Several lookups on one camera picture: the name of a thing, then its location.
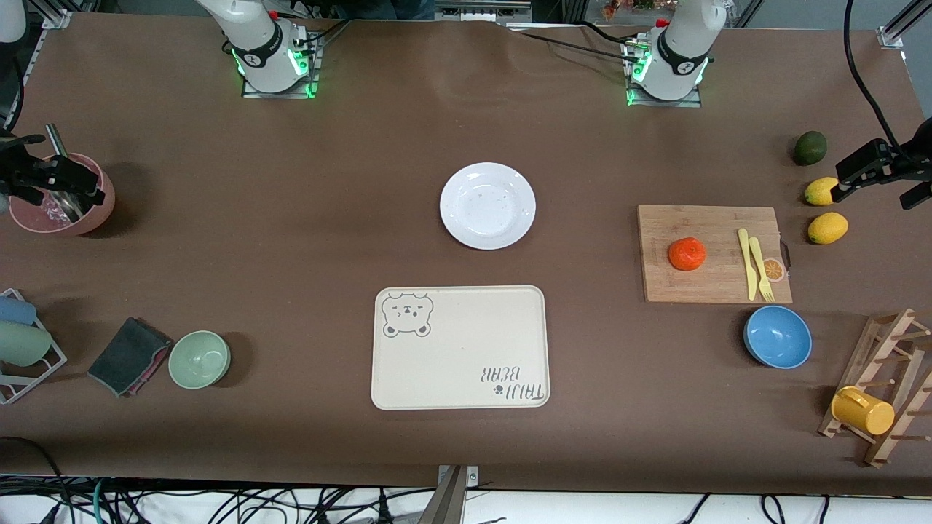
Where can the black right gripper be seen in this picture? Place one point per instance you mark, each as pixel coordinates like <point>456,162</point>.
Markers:
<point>16,173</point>

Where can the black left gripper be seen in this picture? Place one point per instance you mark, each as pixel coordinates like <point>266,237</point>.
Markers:
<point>905,161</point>

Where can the orange mandarin fruit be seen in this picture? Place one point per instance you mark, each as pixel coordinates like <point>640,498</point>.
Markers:
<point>687,254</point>

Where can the white round plate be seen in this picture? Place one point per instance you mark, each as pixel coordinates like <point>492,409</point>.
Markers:
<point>488,206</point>

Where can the yellow lemon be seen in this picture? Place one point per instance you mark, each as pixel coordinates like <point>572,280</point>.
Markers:
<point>819,191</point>
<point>828,228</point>

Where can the pink bowl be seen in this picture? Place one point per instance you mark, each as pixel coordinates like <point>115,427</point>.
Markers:
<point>95,215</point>

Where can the dark green avocado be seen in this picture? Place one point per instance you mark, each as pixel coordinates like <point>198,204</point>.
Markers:
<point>810,148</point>

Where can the orange slice toy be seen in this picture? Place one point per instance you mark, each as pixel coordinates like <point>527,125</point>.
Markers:
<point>776,271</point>

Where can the yellow plastic fork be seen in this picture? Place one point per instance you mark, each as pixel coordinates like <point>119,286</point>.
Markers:
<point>759,262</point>

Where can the yellow plastic knife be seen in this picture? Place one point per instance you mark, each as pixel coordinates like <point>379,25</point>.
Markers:
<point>748,266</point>

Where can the light blue cup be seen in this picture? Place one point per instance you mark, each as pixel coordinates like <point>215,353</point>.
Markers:
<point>14,311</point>

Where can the bamboo cutting board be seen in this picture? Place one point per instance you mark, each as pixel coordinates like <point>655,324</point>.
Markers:
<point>713,225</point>

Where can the pale green cup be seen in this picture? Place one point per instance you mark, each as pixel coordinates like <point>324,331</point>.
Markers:
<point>22,343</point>

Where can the blue bowl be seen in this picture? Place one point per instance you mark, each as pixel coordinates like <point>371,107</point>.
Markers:
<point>778,337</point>

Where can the wooden mug rack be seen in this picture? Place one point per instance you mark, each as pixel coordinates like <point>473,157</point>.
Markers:
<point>874,356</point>

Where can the dark grey cloth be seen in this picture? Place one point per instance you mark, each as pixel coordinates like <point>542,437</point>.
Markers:
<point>124,356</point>

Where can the pale green bowl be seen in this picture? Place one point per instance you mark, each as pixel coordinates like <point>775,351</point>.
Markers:
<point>199,359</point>

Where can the yellow mug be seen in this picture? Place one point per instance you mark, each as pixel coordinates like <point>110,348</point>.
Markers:
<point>866,413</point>

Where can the cream tray with bear print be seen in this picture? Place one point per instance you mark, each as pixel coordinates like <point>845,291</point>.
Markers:
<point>459,349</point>

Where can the aluminium frame profile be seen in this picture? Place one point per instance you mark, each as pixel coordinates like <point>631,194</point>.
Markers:
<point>57,18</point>
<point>899,25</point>

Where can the metal table bracket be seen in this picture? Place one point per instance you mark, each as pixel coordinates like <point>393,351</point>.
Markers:
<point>472,477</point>

